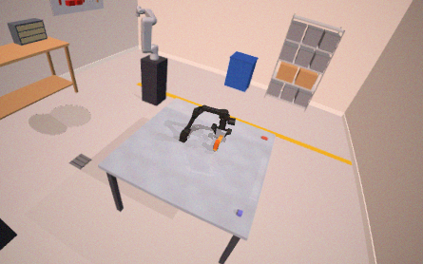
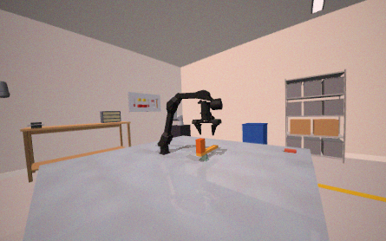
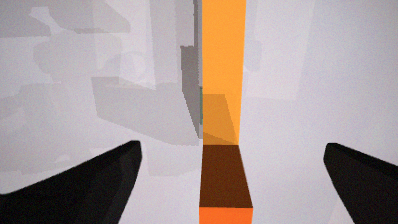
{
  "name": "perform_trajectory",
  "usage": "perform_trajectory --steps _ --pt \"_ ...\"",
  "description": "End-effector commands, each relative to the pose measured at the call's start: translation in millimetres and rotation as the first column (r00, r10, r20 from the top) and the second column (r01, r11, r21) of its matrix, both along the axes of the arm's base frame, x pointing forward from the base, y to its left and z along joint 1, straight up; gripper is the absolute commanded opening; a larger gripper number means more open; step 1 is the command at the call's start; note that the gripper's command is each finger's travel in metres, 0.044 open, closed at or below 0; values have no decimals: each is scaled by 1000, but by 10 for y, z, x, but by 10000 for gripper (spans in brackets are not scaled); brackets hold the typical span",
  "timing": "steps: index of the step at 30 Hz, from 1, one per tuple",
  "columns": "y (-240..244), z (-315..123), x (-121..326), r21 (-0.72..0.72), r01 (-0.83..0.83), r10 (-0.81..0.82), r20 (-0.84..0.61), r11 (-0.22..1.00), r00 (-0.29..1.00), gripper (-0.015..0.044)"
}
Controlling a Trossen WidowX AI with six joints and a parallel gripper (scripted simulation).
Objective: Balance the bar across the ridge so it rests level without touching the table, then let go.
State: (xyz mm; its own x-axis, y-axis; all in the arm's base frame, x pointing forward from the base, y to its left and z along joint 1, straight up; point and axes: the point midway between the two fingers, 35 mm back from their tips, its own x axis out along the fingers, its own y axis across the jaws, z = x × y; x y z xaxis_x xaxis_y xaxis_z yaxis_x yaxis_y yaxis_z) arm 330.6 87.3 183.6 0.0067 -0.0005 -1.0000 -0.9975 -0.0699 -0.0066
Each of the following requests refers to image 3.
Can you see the orange bar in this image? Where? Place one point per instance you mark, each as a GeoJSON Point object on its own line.
{"type": "Point", "coordinates": [224, 193]}

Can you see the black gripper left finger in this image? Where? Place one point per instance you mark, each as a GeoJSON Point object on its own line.
{"type": "Point", "coordinates": [94, 192]}

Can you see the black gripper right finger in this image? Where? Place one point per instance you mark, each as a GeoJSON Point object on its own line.
{"type": "Point", "coordinates": [368, 186]}

